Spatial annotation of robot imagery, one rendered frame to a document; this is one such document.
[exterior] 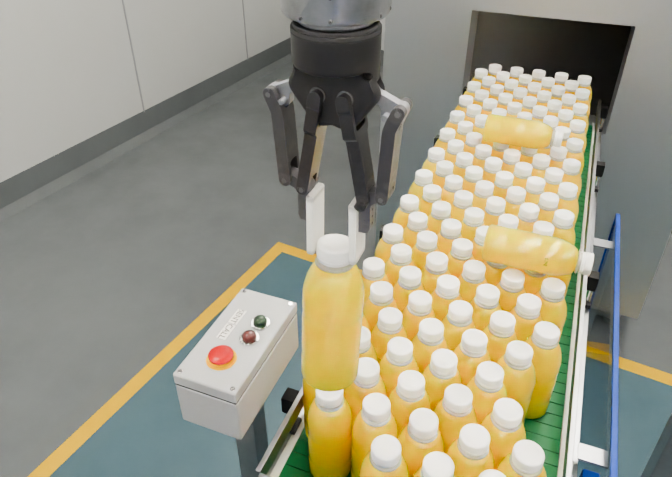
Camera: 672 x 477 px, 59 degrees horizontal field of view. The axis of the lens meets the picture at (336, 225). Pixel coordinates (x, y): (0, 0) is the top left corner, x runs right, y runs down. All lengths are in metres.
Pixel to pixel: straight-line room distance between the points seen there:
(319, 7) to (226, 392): 0.55
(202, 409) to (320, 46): 0.59
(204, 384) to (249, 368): 0.06
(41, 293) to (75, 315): 0.24
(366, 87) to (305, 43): 0.06
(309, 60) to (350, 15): 0.05
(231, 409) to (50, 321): 1.98
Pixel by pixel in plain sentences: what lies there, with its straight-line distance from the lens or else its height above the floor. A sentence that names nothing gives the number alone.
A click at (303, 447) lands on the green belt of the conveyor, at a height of 0.90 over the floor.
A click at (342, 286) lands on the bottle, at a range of 0.61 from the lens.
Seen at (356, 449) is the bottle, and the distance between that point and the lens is 0.90.
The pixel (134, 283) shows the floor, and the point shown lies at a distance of 2.86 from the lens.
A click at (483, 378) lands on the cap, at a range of 0.91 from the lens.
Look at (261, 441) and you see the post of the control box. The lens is 1.10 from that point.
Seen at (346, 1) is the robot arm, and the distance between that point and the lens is 0.47.
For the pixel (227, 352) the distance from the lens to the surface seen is 0.89.
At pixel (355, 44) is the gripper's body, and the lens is 0.48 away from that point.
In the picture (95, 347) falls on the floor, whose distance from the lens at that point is 2.61.
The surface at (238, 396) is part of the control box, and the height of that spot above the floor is 1.09.
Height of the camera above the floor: 1.74
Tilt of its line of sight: 34 degrees down
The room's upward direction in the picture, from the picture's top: straight up
